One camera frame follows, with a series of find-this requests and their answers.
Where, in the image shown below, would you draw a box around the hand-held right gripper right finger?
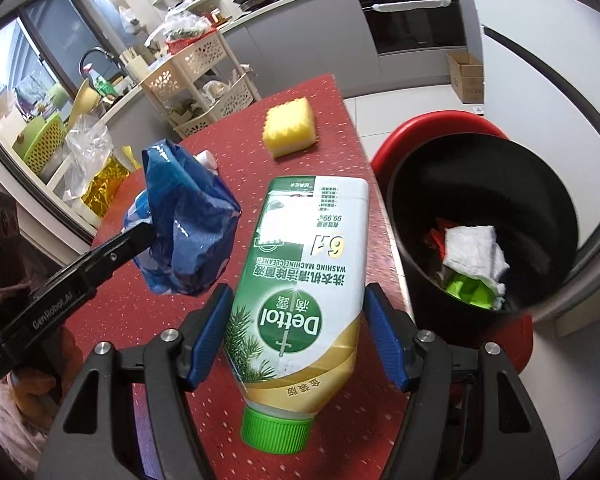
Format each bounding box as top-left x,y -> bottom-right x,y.
364,282 -> 561,480

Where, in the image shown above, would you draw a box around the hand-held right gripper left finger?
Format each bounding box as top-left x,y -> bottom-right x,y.
50,282 -> 236,480

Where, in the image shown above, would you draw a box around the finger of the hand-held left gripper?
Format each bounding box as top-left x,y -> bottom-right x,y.
82,220 -> 157,289

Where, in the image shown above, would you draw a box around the blue plastic bag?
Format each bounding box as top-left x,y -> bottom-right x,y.
121,139 -> 242,297

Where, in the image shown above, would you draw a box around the green capped cleaner bottle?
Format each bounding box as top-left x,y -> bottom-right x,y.
221,175 -> 370,456

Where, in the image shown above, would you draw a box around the white cloth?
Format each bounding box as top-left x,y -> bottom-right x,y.
441,225 -> 511,296

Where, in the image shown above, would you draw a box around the black trash bin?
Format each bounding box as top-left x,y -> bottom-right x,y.
385,132 -> 581,346

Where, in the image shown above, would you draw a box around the person's left forearm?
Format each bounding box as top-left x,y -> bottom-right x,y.
0,385 -> 48,461

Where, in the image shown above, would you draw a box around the person's left hand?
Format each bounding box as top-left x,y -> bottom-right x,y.
9,329 -> 84,417

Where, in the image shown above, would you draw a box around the gold foil bag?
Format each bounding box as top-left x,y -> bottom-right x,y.
81,155 -> 131,218

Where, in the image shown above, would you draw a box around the clear plastic bag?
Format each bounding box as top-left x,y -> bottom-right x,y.
62,115 -> 115,201

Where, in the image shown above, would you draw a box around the green perforated basket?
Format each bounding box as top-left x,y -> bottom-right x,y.
12,112 -> 67,178

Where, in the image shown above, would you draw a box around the yellow plastic basin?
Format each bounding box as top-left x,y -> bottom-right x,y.
67,78 -> 106,128

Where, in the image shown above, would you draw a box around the green spray bottle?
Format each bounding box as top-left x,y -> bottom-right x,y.
82,62 -> 116,98

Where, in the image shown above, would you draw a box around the white utensil holder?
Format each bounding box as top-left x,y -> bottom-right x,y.
122,47 -> 148,81

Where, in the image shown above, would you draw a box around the yellow sponge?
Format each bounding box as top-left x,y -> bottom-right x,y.
262,98 -> 318,158

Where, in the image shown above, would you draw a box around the beige storage cart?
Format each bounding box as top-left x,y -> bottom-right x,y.
141,30 -> 261,141

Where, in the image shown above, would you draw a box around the black kitchen faucet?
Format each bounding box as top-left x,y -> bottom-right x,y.
81,47 -> 123,78

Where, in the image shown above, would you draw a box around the red plastic stool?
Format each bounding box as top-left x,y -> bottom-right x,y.
370,110 -> 533,386

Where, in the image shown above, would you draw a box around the red basket with plastic bag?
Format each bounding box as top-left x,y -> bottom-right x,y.
155,10 -> 220,56

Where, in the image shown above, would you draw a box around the kitchen window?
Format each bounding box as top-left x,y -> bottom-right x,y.
0,0 -> 121,126

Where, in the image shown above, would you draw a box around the white hanging plastic bag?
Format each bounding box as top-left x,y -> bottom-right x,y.
118,6 -> 148,36

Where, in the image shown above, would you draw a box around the grey base cabinets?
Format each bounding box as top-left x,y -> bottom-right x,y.
220,0 -> 473,101

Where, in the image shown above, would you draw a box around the cardboard box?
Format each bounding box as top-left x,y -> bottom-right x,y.
446,51 -> 485,106

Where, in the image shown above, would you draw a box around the white refrigerator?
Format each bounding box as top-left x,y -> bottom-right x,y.
467,0 -> 600,261

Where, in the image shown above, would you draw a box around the black built-in oven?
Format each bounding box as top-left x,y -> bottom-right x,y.
354,0 -> 468,56

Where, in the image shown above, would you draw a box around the white towel on oven handle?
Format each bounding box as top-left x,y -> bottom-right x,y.
371,0 -> 453,13

